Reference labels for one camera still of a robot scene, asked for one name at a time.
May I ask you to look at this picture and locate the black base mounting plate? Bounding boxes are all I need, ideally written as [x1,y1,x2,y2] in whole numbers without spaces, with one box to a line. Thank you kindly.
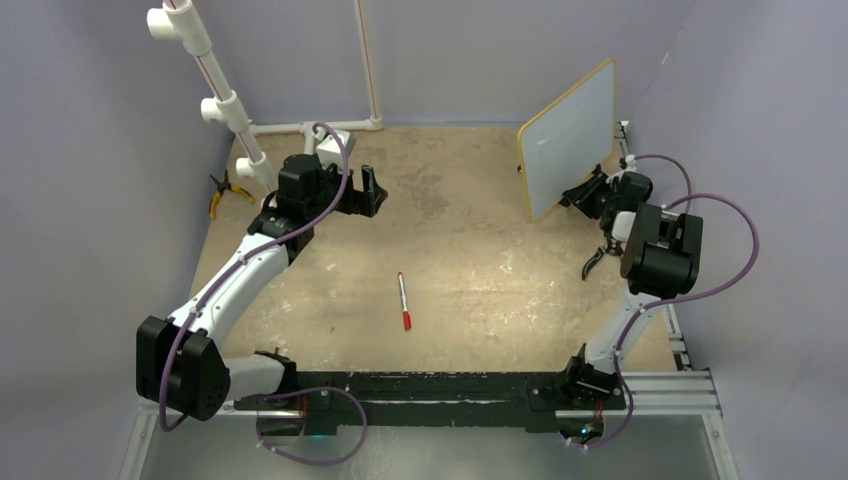
[234,371,626,435]

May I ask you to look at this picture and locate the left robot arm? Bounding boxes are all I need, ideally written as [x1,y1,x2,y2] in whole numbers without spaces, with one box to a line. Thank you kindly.
[135,154,388,421]

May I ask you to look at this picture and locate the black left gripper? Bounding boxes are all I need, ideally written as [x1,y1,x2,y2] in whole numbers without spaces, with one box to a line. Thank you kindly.
[306,157,385,222]

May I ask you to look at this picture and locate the green-handled pliers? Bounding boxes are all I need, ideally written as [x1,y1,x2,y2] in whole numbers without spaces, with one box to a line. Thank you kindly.
[581,238,624,281]

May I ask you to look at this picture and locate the red-capped white marker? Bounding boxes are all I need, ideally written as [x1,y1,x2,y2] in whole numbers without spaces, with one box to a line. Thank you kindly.
[397,272,412,331]

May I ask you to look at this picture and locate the yellow-framed whiteboard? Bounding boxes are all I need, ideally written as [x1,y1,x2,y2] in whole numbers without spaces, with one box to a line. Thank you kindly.
[517,58,617,223]

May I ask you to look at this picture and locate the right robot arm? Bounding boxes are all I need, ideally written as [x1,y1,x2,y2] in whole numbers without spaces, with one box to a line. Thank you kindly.
[557,168,703,407]

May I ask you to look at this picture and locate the white PVC pipe frame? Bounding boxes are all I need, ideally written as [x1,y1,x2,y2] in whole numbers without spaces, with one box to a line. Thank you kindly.
[146,1,384,190]

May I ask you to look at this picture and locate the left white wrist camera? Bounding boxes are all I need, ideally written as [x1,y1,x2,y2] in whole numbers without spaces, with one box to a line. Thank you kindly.
[315,130,356,168]

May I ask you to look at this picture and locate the yellow-handled pliers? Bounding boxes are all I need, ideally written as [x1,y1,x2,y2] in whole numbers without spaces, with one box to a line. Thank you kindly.
[208,170,256,220]

